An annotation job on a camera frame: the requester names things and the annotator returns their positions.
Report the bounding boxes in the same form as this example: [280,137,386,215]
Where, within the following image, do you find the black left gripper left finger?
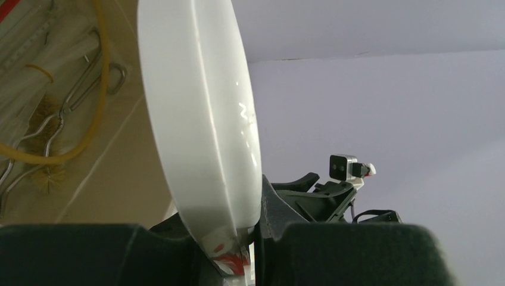
[1,215,205,285]

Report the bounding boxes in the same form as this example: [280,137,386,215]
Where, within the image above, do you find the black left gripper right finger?
[254,178,457,285]

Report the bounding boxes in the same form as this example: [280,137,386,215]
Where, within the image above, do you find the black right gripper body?
[271,172,403,224]

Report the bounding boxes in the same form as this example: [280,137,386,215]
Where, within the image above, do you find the metal crucible tongs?
[1,29,126,217]

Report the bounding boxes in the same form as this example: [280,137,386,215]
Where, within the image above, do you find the white bin lid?
[137,1,263,276]

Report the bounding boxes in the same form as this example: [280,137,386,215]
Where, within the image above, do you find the brown test tube brush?
[24,94,66,194]

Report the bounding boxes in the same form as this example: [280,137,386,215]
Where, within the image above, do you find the yellow rubber tube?
[0,0,111,166]

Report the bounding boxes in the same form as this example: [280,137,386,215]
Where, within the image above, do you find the glass rods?
[1,1,99,145]

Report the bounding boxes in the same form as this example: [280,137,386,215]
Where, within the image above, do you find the beige plastic bin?
[0,0,178,226]

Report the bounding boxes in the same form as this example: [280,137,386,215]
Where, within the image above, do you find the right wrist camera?
[329,154,377,186]

